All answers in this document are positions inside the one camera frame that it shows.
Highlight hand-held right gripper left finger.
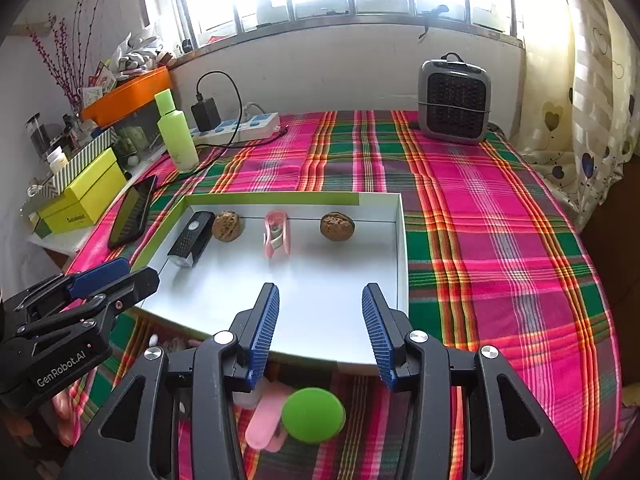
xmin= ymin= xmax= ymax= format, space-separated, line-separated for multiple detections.
xmin=60 ymin=282 xmax=281 ymax=480

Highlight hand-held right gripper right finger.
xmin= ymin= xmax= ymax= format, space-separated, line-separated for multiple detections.
xmin=361 ymin=282 xmax=583 ymax=480

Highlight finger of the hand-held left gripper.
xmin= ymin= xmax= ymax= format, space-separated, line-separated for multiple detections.
xmin=15 ymin=267 xmax=161 ymax=348
xmin=10 ymin=257 xmax=132 ymax=321

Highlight green white cardboard box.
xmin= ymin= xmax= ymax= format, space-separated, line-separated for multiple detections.
xmin=127 ymin=191 xmax=410 ymax=377

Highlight black bike light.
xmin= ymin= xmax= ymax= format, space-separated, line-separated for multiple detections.
xmin=167 ymin=211 xmax=215 ymax=270

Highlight pink grey clip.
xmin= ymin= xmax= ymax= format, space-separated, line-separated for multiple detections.
xmin=245 ymin=382 xmax=291 ymax=453
xmin=262 ymin=211 xmax=292 ymax=260

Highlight green knob suction hook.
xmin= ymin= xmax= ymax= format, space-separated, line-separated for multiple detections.
xmin=281 ymin=387 xmax=347 ymax=445

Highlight large brown walnut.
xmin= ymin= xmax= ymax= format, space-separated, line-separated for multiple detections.
xmin=212 ymin=211 xmax=246 ymax=243

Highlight small brown walnut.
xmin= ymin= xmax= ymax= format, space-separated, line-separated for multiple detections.
xmin=320 ymin=211 xmax=357 ymax=242

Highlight black smartphone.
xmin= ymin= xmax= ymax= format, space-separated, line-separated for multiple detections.
xmin=107 ymin=175 xmax=158 ymax=250

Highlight yellow green cardboard box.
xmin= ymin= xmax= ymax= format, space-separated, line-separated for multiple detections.
xmin=37 ymin=147 xmax=128 ymax=238

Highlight grey white striped box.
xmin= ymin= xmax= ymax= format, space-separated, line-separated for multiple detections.
xmin=20 ymin=127 xmax=118 ymax=216

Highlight pink green plaid tablecloth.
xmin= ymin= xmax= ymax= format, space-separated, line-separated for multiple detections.
xmin=50 ymin=109 xmax=623 ymax=480

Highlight pale green round object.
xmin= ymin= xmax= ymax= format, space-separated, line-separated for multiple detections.
xmin=117 ymin=125 xmax=146 ymax=156

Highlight small dark bottle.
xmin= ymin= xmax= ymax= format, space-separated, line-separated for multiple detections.
xmin=61 ymin=112 xmax=81 ymax=148

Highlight dark glass jar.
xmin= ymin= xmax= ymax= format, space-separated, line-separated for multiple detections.
xmin=26 ymin=112 xmax=51 ymax=158

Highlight light green plastic bottle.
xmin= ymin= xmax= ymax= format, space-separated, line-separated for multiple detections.
xmin=154 ymin=88 xmax=200 ymax=173

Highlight orange plastic tray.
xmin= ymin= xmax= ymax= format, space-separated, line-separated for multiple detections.
xmin=80 ymin=66 xmax=172 ymax=128

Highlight black charger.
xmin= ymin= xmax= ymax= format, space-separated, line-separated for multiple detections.
xmin=191 ymin=92 xmax=222 ymax=132

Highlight colourful paper packets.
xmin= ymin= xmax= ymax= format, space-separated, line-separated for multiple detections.
xmin=82 ymin=60 xmax=118 ymax=108

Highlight white blue power strip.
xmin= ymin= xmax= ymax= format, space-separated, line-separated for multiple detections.
xmin=189 ymin=112 xmax=281 ymax=147

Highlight dried red flower branches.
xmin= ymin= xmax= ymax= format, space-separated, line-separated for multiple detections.
xmin=30 ymin=0 xmax=113 ymax=111

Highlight white cloth gloves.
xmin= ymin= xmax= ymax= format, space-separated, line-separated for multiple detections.
xmin=114 ymin=30 xmax=173 ymax=73

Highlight grey black fan heater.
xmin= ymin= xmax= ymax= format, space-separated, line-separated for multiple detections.
xmin=417 ymin=52 xmax=490 ymax=146

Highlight brown wooden cabinet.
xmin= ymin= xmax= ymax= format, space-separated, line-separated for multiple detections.
xmin=580 ymin=175 xmax=640 ymax=411

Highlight cream heart print curtain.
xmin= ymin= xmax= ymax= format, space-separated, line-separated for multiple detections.
xmin=520 ymin=0 xmax=640 ymax=231

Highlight black window latch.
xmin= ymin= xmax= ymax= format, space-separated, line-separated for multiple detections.
xmin=417 ymin=5 xmax=450 ymax=38

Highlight black charger cable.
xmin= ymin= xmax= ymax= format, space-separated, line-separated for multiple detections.
xmin=195 ymin=71 xmax=291 ymax=151

